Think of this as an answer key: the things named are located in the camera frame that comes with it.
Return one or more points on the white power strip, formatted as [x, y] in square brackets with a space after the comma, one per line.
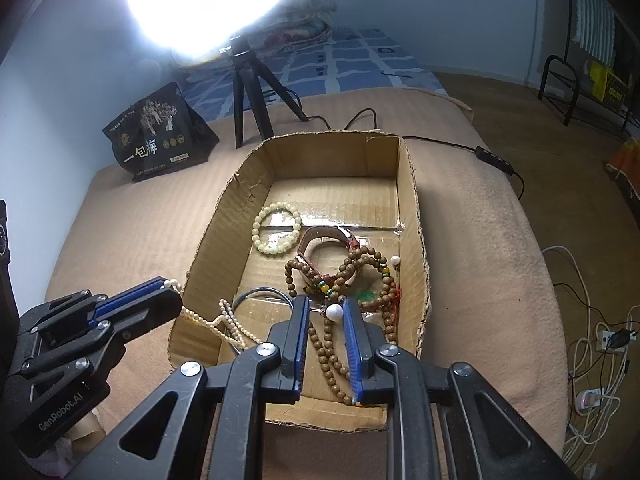
[607, 339]

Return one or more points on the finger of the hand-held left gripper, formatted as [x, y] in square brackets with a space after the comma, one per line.
[145, 312]
[125, 299]

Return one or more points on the cardboard box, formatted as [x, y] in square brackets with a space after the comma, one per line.
[325, 200]

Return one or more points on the black metal rack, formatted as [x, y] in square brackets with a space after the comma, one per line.
[570, 90]

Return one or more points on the patterned folded quilt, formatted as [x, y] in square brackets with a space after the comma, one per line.
[300, 25]

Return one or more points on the large white round bead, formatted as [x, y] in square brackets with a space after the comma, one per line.
[334, 311]

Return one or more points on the grey pink cloth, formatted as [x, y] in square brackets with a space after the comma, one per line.
[57, 460]

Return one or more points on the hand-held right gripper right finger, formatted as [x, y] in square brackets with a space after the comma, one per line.
[352, 350]

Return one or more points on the white hanging cloth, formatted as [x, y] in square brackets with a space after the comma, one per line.
[592, 20]

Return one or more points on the black tripod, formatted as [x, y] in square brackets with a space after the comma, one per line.
[245, 100]

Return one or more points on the blue checked bedsheet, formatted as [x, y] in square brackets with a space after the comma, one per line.
[350, 65]

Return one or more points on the yellow crate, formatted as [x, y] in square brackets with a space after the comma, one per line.
[607, 85]

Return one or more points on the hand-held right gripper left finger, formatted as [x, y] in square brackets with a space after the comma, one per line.
[300, 345]

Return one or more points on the black printed bag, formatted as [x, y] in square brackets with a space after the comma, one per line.
[155, 135]

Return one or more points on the green pendant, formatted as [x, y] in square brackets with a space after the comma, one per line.
[368, 295]

